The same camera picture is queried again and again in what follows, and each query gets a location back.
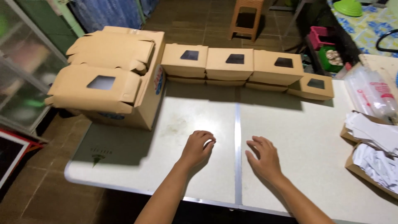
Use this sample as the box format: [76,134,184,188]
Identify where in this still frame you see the red black framed picture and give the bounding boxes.
[0,128,44,189]

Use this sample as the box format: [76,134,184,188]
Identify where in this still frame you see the flat kraft window box blank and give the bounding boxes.
[44,64,142,114]

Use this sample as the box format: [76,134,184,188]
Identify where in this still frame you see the pink plastic basket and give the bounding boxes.
[309,26,337,50]

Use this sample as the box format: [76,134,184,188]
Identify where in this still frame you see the pale wooden board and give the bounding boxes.
[358,54,398,94]

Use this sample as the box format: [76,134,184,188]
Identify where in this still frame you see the brown plastic stool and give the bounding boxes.
[228,0,265,43]

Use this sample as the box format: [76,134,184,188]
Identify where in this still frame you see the kraft box of white paper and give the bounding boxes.
[345,142,398,200]
[340,110,398,157]

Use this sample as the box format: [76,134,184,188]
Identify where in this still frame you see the green plastic basket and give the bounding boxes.
[318,46,345,73]

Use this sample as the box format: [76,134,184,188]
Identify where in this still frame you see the blue curtain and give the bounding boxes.
[69,0,160,33]

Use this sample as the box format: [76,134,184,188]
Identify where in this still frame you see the person's left hand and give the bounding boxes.
[179,130,217,170]

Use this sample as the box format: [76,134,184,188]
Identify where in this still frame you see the large brown cardboard carton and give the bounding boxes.
[67,26,166,131]

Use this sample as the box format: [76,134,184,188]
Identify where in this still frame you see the black curved cable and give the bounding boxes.
[376,29,398,53]

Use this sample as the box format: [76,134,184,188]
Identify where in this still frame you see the row of assembled kraft boxes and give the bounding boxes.
[161,43,335,101]

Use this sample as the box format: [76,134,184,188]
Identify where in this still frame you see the green plastic bowl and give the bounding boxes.
[333,0,363,17]

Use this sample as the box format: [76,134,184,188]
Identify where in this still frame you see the blue floral tablecloth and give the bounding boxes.
[326,0,398,58]

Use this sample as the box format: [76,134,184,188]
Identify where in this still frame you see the glass door cabinet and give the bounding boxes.
[0,0,68,139]

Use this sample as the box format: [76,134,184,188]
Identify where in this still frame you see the person's right hand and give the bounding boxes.
[245,136,283,184]

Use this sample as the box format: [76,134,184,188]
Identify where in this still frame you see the pack of clear plastic bags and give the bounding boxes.
[343,65,398,122]

